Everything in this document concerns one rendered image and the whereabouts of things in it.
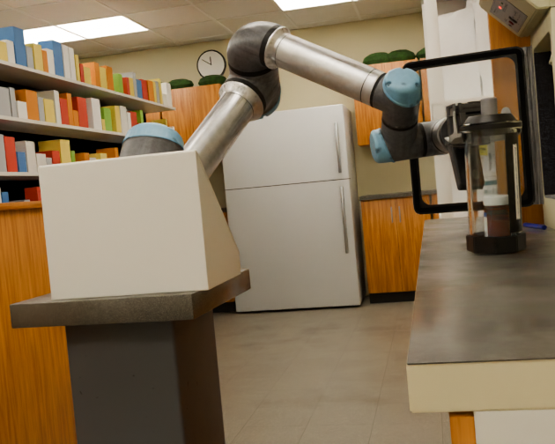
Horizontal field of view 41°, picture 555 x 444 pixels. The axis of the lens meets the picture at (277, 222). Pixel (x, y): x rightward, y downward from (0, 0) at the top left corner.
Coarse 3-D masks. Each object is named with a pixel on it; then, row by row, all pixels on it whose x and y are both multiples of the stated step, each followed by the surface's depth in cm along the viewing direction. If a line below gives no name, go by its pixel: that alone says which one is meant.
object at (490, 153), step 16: (512, 128) 126; (464, 144) 131; (480, 144) 127; (496, 144) 126; (480, 160) 128; (496, 160) 127; (480, 176) 128; (496, 176) 127; (480, 192) 128; (496, 192) 127; (480, 208) 129; (496, 208) 127; (480, 224) 129; (496, 224) 128
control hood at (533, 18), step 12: (480, 0) 180; (492, 0) 171; (516, 0) 158; (528, 0) 153; (540, 0) 152; (528, 12) 160; (540, 12) 156; (504, 24) 183; (528, 24) 168; (528, 36) 183
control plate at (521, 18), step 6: (498, 0) 168; (504, 0) 164; (492, 6) 176; (498, 6) 172; (504, 6) 168; (510, 6) 165; (492, 12) 180; (498, 12) 177; (504, 12) 173; (510, 12) 169; (522, 12) 162; (504, 18) 178; (516, 18) 170; (522, 18) 166; (510, 24) 178; (516, 24) 174; (522, 24) 170; (516, 30) 179
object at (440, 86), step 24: (432, 72) 191; (456, 72) 189; (480, 72) 187; (504, 72) 185; (432, 96) 191; (456, 96) 189; (480, 96) 187; (504, 96) 185; (432, 120) 192; (432, 168) 193; (432, 192) 193; (456, 192) 191
